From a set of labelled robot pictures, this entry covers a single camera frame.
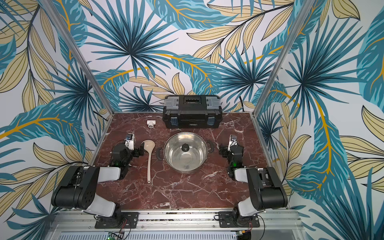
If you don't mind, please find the glass pot lid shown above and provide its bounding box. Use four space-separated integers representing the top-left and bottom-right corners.
163 132 208 171

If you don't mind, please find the stainless steel pot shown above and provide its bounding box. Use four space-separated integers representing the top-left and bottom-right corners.
155 131 216 175

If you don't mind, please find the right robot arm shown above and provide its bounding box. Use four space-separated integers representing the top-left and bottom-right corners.
219 145 288 222

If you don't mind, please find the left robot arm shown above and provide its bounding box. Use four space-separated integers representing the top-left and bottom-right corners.
51 142 144 226

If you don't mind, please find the white pvc pipe fitting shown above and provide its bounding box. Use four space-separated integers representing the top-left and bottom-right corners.
147 120 157 129

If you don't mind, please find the black plastic toolbox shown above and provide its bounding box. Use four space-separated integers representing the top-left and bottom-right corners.
163 95 223 129

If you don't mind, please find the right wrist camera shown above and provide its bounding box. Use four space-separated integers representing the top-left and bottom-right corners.
228 135 238 151

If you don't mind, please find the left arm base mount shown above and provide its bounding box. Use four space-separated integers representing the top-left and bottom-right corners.
95 212 139 229

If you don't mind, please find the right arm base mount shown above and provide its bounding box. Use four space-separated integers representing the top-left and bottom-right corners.
218 211 260 229

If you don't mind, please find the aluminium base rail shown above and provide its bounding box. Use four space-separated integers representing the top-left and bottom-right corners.
45 208 308 240

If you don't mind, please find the left aluminium frame post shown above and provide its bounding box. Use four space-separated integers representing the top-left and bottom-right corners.
41 0 115 115

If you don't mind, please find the aluminium frame post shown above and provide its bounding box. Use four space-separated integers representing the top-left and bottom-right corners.
253 0 315 119
41 0 115 115

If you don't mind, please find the right aluminium frame post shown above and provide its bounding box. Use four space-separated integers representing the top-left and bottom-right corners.
253 0 315 119

